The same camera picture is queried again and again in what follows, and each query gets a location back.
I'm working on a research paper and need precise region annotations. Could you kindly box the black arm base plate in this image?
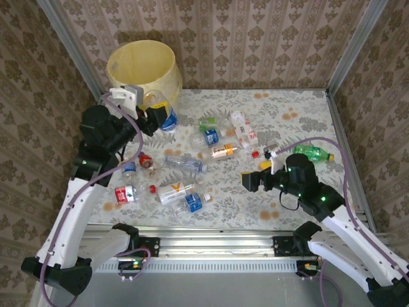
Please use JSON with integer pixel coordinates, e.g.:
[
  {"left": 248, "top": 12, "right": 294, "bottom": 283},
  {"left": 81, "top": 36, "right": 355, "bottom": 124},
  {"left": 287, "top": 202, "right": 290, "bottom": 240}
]
[
  {"left": 273, "top": 235, "right": 320, "bottom": 257},
  {"left": 129, "top": 236, "right": 161, "bottom": 258}
]

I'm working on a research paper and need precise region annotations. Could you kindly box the green plastic bottle yellow cap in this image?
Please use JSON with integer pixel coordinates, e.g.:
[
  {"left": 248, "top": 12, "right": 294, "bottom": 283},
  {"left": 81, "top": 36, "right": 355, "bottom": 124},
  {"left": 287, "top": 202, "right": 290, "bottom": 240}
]
[{"left": 292, "top": 144, "right": 336, "bottom": 163}]

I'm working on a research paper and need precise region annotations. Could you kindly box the round red label bottle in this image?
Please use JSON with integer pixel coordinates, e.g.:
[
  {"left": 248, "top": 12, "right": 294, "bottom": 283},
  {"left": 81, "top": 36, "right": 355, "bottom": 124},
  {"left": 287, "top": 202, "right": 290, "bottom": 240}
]
[{"left": 137, "top": 153, "right": 162, "bottom": 177}]

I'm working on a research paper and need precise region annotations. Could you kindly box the small controller board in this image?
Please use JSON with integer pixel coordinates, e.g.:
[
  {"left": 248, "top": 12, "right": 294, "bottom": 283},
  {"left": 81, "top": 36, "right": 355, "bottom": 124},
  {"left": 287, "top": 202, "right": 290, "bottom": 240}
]
[
  {"left": 296, "top": 261, "right": 322, "bottom": 276},
  {"left": 118, "top": 260, "right": 144, "bottom": 271}
]

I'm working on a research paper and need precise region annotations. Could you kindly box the long clear bottle blue cap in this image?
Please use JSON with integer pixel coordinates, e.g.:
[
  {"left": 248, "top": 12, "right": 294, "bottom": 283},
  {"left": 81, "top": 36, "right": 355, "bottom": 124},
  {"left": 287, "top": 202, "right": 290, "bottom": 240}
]
[{"left": 164, "top": 155, "right": 208, "bottom": 173}]

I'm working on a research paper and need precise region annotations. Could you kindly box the clear bottle dark blue label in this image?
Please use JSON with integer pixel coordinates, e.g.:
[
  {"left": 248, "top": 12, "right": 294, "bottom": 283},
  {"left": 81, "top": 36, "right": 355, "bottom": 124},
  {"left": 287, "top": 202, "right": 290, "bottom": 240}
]
[{"left": 143, "top": 90, "right": 179, "bottom": 134}]

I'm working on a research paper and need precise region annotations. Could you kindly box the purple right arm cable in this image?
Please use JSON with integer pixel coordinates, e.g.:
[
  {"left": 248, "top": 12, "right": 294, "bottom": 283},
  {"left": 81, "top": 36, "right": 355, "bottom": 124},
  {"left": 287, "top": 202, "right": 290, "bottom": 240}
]
[{"left": 273, "top": 136, "right": 409, "bottom": 272}]

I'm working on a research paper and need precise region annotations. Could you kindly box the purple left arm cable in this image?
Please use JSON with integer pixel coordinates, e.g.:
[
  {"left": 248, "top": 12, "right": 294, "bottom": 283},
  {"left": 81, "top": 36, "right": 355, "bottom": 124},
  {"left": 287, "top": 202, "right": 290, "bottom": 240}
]
[{"left": 40, "top": 94, "right": 144, "bottom": 306}]

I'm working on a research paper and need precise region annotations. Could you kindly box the short bottle blue white label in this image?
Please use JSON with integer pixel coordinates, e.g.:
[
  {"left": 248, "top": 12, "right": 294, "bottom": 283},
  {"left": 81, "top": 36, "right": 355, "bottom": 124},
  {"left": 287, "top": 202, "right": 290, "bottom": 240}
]
[{"left": 120, "top": 161, "right": 139, "bottom": 179}]

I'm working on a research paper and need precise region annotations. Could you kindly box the small bottle blue label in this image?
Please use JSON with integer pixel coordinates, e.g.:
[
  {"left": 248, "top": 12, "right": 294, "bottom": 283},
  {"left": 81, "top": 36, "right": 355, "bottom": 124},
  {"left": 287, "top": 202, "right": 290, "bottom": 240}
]
[{"left": 189, "top": 129, "right": 228, "bottom": 148}]

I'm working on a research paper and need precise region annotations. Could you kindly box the grey metal panel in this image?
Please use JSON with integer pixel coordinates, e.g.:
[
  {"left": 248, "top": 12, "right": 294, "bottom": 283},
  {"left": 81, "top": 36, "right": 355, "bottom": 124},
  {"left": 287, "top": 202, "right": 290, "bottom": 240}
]
[{"left": 30, "top": 258, "right": 403, "bottom": 307}]

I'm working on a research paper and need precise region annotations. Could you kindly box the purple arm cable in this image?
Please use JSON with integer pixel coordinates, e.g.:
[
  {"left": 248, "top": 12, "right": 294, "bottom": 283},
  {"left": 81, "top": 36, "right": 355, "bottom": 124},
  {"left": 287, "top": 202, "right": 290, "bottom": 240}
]
[
  {"left": 40, "top": 94, "right": 144, "bottom": 306},
  {"left": 273, "top": 136, "right": 409, "bottom": 272}
]

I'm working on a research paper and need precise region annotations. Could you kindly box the floral patterned table mat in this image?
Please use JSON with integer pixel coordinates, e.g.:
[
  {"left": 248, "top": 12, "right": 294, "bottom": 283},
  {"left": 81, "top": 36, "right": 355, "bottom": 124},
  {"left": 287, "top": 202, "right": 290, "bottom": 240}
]
[{"left": 88, "top": 88, "right": 364, "bottom": 232}]

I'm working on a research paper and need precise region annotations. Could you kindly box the aluminium front mounting rail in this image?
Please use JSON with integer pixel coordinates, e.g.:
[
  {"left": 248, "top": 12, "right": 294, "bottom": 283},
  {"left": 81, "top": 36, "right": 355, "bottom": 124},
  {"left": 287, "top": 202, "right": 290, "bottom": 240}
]
[{"left": 47, "top": 225, "right": 396, "bottom": 260}]

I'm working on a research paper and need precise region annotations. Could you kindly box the aluminium frame post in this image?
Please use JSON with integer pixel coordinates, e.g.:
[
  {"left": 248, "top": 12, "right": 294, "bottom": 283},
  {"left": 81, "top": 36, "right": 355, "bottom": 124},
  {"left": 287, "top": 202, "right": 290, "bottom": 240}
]
[
  {"left": 325, "top": 0, "right": 390, "bottom": 97},
  {"left": 36, "top": 0, "right": 106, "bottom": 98}
]

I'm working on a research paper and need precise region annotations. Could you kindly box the crushed bottle blue label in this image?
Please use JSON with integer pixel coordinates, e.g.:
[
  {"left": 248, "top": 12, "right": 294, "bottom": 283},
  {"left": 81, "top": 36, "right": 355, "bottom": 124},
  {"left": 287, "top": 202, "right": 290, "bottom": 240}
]
[{"left": 169, "top": 191, "right": 212, "bottom": 218}]

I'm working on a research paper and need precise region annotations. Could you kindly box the clear bottle red cap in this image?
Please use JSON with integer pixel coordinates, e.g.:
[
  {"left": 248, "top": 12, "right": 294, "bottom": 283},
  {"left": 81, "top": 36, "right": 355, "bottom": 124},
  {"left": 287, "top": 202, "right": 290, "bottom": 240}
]
[{"left": 135, "top": 184, "right": 159, "bottom": 196}]

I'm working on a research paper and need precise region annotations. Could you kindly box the large crushed bottle red-white label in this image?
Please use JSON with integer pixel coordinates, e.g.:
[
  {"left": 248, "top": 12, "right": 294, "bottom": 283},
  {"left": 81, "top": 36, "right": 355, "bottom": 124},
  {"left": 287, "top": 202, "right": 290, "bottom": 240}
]
[{"left": 229, "top": 110, "right": 260, "bottom": 159}]

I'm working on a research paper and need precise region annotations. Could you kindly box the clear bottle red white label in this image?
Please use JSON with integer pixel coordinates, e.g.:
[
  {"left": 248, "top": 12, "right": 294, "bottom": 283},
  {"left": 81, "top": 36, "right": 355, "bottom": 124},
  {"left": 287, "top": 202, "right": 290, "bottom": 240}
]
[{"left": 114, "top": 185, "right": 141, "bottom": 205}]

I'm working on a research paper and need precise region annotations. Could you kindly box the grey slotted cable duct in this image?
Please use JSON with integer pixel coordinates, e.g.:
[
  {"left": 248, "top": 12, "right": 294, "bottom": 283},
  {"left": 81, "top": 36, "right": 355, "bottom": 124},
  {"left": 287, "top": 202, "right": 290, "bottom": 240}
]
[{"left": 92, "top": 259, "right": 300, "bottom": 273}]

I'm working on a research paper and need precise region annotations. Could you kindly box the bottle white label orange logo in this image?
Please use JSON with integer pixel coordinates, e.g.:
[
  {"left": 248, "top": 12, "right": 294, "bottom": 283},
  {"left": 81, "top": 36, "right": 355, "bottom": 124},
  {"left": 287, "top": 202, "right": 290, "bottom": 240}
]
[{"left": 157, "top": 178, "right": 205, "bottom": 206}]

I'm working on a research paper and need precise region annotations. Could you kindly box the small bottle green label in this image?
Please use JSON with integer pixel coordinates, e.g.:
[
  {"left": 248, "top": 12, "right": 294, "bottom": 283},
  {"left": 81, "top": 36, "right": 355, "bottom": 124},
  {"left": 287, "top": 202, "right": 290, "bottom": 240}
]
[{"left": 197, "top": 116, "right": 224, "bottom": 132}]

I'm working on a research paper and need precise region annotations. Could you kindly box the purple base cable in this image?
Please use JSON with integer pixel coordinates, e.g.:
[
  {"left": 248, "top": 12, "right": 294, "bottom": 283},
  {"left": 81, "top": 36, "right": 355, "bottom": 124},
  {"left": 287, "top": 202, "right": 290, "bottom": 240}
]
[
  {"left": 300, "top": 258, "right": 344, "bottom": 307},
  {"left": 117, "top": 248, "right": 153, "bottom": 283}
]

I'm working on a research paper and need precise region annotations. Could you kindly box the white label bottle orange cap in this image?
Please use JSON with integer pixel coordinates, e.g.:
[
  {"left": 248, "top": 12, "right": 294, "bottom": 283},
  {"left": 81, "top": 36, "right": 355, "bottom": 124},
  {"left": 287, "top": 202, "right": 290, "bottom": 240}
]
[{"left": 209, "top": 143, "right": 239, "bottom": 160}]

